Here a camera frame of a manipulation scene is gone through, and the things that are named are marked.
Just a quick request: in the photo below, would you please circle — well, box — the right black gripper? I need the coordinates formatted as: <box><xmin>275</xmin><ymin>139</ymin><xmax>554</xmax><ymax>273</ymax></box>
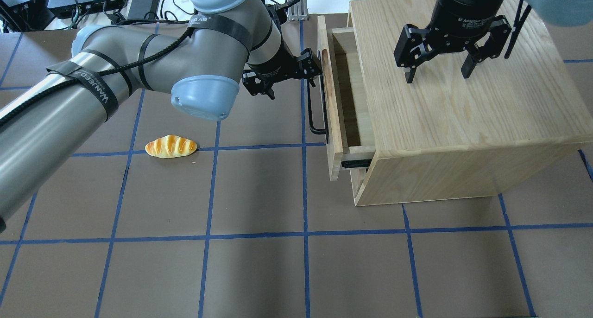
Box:
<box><xmin>393</xmin><ymin>0</ymin><xmax>512</xmax><ymax>84</ymax></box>

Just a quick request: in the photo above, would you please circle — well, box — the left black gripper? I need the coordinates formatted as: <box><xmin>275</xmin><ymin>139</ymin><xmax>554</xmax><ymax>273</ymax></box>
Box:
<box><xmin>242</xmin><ymin>40</ymin><xmax>322</xmax><ymax>100</ymax></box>

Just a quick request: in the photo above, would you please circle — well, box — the black drawer handle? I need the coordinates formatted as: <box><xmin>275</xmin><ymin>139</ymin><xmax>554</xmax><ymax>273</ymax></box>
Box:
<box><xmin>306</xmin><ymin>51</ymin><xmax>329</xmax><ymax>144</ymax></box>

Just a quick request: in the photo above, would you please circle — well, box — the wooden drawer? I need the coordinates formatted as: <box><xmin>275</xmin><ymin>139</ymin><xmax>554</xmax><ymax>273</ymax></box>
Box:
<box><xmin>317</xmin><ymin>16</ymin><xmax>375</xmax><ymax>181</ymax></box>

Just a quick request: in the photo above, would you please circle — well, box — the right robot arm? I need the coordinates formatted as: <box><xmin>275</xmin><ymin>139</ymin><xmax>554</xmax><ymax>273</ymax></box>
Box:
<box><xmin>393</xmin><ymin>0</ymin><xmax>592</xmax><ymax>83</ymax></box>

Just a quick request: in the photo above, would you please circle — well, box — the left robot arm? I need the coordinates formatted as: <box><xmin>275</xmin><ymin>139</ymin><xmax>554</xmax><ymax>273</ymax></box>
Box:
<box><xmin>0</xmin><ymin>0</ymin><xmax>322</xmax><ymax>231</ymax></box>

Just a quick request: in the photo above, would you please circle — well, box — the wooden drawer cabinet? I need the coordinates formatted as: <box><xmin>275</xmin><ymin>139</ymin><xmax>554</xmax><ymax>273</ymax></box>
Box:
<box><xmin>349</xmin><ymin>0</ymin><xmax>593</xmax><ymax>206</ymax></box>

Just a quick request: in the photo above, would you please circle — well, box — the toy bread loaf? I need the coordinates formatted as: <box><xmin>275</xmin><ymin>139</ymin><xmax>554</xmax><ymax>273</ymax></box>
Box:
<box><xmin>145</xmin><ymin>134</ymin><xmax>198</xmax><ymax>159</ymax></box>

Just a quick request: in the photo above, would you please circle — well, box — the black power adapter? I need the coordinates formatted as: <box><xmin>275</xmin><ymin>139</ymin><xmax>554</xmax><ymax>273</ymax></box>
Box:
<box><xmin>126</xmin><ymin>0</ymin><xmax>160</xmax><ymax>20</ymax></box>

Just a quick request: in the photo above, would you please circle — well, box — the aluminium frame post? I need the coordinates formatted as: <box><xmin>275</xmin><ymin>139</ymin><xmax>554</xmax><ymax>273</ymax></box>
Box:
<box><xmin>286</xmin><ymin>0</ymin><xmax>309</xmax><ymax>21</ymax></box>

